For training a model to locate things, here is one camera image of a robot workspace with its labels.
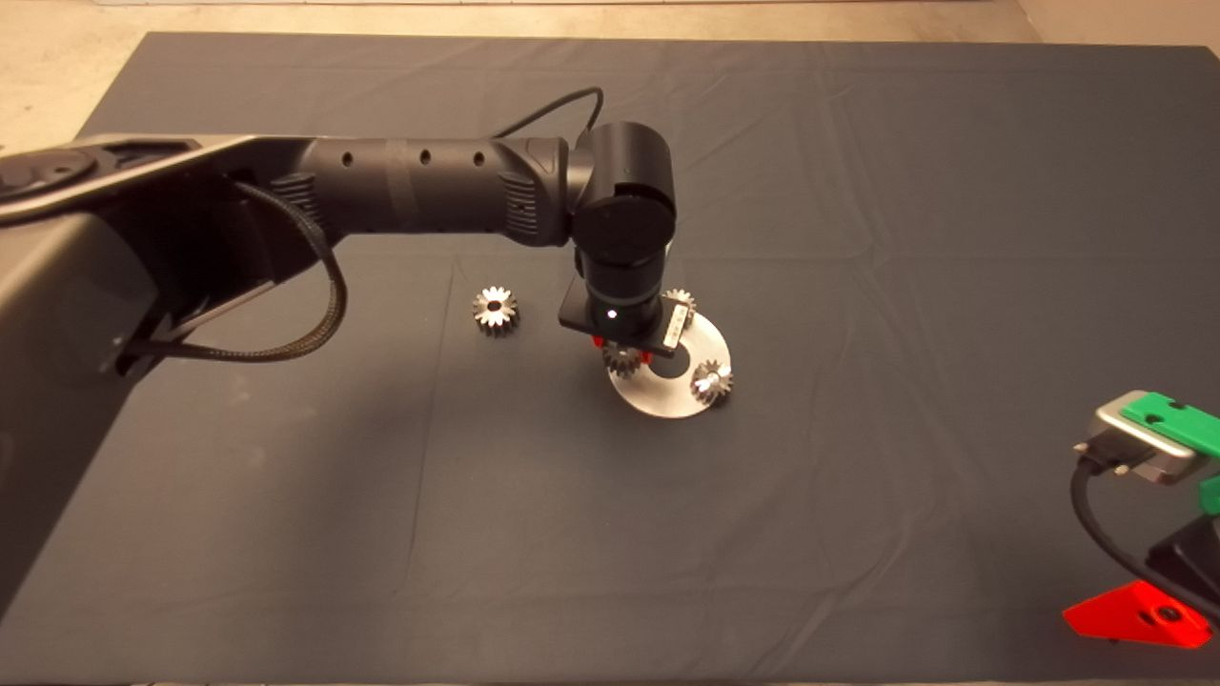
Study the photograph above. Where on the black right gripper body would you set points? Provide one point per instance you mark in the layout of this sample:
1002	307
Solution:
1191	562

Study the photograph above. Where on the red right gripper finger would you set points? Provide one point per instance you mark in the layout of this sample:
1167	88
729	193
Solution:
1125	615

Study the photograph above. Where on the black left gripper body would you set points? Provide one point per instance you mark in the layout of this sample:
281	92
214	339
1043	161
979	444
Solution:
620	319

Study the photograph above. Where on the smaller steel gear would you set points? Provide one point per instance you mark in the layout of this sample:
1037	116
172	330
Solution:
624	364

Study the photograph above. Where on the larger steel gear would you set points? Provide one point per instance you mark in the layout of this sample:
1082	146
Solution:
484	310

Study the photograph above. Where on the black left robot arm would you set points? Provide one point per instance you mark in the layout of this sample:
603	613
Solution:
429	191

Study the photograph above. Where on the steel gear on plate pin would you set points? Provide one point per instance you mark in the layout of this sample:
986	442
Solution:
681	294
711	381

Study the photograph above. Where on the round metal plate with hole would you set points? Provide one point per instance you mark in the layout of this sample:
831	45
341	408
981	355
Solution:
667	395

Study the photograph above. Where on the dark grey table cloth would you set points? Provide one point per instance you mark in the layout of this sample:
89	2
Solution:
858	191

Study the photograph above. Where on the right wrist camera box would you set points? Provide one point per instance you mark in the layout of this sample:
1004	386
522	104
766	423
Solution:
1139	448

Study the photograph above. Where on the right green camera mount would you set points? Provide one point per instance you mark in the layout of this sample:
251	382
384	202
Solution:
1172	419

